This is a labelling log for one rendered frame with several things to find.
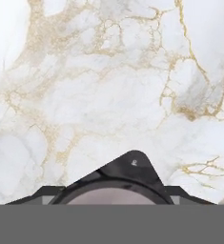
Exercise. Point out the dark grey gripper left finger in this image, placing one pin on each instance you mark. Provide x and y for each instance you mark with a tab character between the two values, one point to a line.
43	194

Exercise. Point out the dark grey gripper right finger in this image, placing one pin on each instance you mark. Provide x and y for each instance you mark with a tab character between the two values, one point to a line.
183	195

